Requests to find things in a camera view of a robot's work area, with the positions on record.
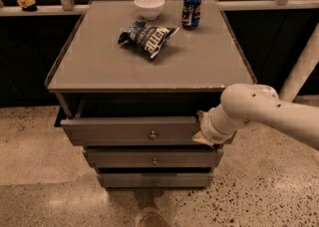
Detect grey top drawer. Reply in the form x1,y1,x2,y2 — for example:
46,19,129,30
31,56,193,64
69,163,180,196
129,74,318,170
60,115,237,147

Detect grey middle drawer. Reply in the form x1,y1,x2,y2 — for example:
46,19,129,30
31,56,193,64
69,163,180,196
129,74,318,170
87,146,223,168

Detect grey drawer cabinet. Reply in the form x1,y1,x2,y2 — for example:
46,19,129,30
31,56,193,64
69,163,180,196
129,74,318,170
46,0,256,175

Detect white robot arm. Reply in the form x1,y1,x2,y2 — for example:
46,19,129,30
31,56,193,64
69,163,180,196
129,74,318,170
192,25,319,150

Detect blue kettle chips bag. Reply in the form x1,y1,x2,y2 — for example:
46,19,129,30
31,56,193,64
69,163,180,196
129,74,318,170
118,20,178,60

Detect small yellow black object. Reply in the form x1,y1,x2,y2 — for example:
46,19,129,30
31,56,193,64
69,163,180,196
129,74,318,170
17,0,37,12

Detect white bowl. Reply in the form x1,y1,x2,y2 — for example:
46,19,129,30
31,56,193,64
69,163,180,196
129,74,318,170
134,0,165,20

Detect blue soda can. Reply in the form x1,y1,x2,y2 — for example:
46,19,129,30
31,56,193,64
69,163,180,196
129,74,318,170
181,0,201,30

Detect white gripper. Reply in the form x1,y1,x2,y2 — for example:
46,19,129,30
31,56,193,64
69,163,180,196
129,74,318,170
191,108,237,146

